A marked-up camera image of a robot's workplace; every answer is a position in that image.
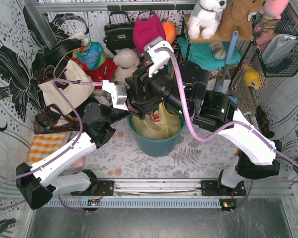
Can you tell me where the cream canvas tote bag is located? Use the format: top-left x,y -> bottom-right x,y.
38,57 -> 94,115

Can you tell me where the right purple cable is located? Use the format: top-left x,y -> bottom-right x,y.
157,48 -> 298,214

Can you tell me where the red cloth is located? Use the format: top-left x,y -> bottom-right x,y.
76,58 -> 117,82

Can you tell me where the white sheep plush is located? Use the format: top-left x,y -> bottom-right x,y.
113,48 -> 140,84

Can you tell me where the teal trash bin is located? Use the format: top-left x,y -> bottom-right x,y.
127,116 -> 186,157

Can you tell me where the white dog plush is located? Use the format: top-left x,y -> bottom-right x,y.
188,0 -> 227,39

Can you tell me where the purple cable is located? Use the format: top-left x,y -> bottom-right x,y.
157,48 -> 298,214
0,78 -> 104,214

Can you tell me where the black leather handbag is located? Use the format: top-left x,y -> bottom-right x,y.
103,11 -> 136,55

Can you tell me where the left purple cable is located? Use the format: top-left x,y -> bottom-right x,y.
0,78 -> 104,214

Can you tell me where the magenta fabric bag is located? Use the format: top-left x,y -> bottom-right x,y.
133,13 -> 166,54

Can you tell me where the teal folded cloth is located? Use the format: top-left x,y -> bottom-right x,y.
177,37 -> 241,71

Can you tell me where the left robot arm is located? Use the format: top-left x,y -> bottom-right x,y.
16,102 -> 141,210

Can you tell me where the yellow trash bag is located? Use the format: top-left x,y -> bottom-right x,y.
132,103 -> 182,140

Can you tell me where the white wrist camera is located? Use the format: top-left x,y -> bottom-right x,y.
102,80 -> 128,111
144,36 -> 173,78

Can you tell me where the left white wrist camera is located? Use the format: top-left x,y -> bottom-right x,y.
102,80 -> 128,111

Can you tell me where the black wire basket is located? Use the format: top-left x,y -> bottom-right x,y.
252,10 -> 298,78

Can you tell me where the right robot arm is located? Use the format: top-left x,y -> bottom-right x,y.
125,61 -> 280,193

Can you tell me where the pink cylinder bottle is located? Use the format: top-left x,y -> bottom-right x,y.
72,157 -> 84,169

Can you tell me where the wooden shelf rack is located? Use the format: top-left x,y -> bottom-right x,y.
177,14 -> 253,71

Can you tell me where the pink plush toy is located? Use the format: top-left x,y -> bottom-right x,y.
258,0 -> 289,30

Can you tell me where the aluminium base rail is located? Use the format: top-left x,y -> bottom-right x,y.
54,177 -> 293,199

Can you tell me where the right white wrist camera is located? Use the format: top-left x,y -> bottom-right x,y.
144,36 -> 173,78

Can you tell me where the brown patterned shoe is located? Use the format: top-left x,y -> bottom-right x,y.
34,104 -> 81,134

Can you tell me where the colourful printed cloth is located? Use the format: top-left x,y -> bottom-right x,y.
72,41 -> 106,71

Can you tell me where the grey fluffy duster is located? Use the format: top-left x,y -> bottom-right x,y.
228,79 -> 256,116

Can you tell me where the brown teddy bear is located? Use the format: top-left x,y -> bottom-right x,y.
219,0 -> 266,39

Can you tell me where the silver foil pouch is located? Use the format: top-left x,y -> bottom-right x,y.
262,34 -> 298,65

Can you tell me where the orange checkered towel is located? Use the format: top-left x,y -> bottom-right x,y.
27,132 -> 70,164

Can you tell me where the orange plush toy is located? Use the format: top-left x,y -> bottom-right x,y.
162,21 -> 176,45

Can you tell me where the yellow duck plush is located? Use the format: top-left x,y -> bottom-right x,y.
241,61 -> 260,90

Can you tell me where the blue floor mop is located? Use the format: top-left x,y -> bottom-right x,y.
215,31 -> 239,105

